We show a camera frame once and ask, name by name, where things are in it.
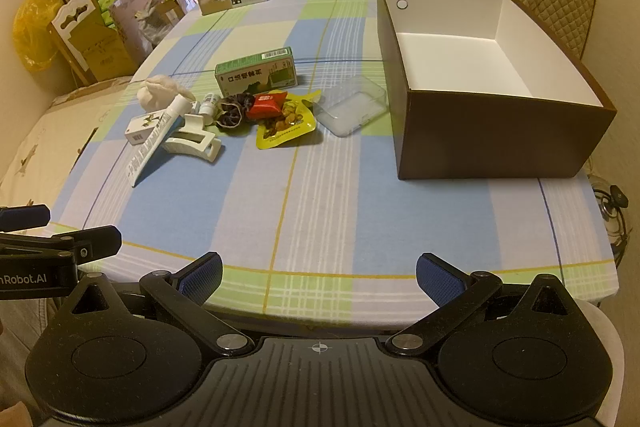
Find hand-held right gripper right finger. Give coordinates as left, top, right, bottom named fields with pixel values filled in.
left=385, top=252, right=583, bottom=358

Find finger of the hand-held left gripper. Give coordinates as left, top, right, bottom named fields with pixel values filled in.
left=0, top=204, right=52, bottom=233
left=0, top=227, right=122, bottom=272

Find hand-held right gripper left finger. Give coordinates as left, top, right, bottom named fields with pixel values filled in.
left=59, top=252, right=253, bottom=358

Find white ointment tube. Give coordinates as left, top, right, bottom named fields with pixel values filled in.
left=129, top=96, right=193, bottom=188

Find white ointment box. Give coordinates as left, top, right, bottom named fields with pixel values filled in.
left=125, top=111, right=168, bottom=146

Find white hair claw clip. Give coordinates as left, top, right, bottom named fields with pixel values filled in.
left=162, top=113, right=223, bottom=164

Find brown cardboard box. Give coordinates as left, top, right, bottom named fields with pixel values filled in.
left=376, top=0, right=618, bottom=180

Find white sock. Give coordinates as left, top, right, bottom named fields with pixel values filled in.
left=137, top=76, right=193, bottom=112

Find dark hair scrunchie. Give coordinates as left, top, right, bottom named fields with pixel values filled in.
left=217, top=93, right=258, bottom=132

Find yellow snack packet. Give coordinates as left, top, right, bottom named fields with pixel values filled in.
left=256, top=89, right=322, bottom=151

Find red candy packet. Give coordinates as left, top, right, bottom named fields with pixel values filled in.
left=248, top=91, right=290, bottom=120

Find clear plastic case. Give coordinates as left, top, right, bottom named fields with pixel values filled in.
left=315, top=74, right=387, bottom=138

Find green medicine box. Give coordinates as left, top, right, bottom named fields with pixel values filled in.
left=215, top=47, right=299, bottom=95

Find plaid tablecloth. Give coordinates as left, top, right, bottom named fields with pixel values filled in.
left=50, top=0, right=618, bottom=323

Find yellow plastic bag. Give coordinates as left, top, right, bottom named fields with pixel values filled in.
left=12, top=0, right=63, bottom=72

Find grey paper bag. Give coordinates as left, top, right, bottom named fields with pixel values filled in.
left=109, top=0, right=153, bottom=52

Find open cardboard box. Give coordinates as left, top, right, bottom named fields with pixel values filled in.
left=149, top=0, right=190, bottom=42

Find black cable bundle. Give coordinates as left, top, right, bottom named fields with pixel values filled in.
left=590, top=174, right=632, bottom=268

